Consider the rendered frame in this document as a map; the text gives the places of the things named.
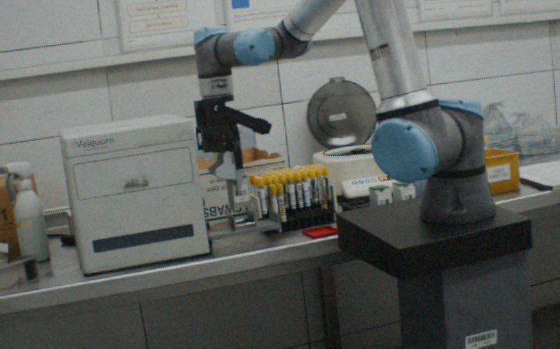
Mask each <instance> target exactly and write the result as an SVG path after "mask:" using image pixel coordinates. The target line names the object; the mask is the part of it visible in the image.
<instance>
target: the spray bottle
mask: <svg viewBox="0 0 560 349"><path fill-rule="evenodd" d="M0 173H1V175H5V174H8V175H7V180H6V187H7V190H8V195H9V197H10V200H11V206H14V215H15V222H16V232H17V237H18V243H19V247H20V253H21V256H25V255H34V256H36V255H37V256H38V258H37V260H38V263H40V262H43V261H45V260H47V259H50V251H49V245H48V237H47V229H46V224H45V218H44V212H43V208H42V205H41V203H40V200H39V198H38V197H37V195H36V194H35V193H34V192H33V191H32V190H31V187H32V186H31V180H30V179H27V178H28V177H30V176H31V175H32V169H31V164H30V163H26V162H14V163H10V164H7V165H4V166H1V167H0ZM15 179H17V180H19V181H17V182H16V187H17V190H19V192H18V194H17V195H15V192H14V188H13V180H15Z"/></svg>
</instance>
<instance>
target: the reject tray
mask: <svg viewBox="0 0 560 349"><path fill-rule="evenodd" d="M302 234H303V235H305V236H307V237H311V238H312V239H315V238H320V237H325V236H330V235H337V229H336V228H335V227H333V226H331V225H327V226H322V227H318V228H312V229H307V230H302Z"/></svg>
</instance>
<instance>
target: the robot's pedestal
mask: <svg viewBox="0 0 560 349"><path fill-rule="evenodd" d="M529 269H530V263H529V249H527V250H524V251H520V252H516V253H512V254H507V255H504V256H500V257H496V258H492V259H488V260H484V261H480V262H476V263H472V264H468V265H463V266H460V267H455V268H452V269H447V270H444V271H439V272H435V273H431V274H427V275H423V276H418V277H415V278H410V279H406V280H402V281H401V280H399V279H397V287H398V297H399V316H400V324H401V343H402V349H533V342H532V329H531V325H532V315H531V302H530V299H531V290H530V276H529Z"/></svg>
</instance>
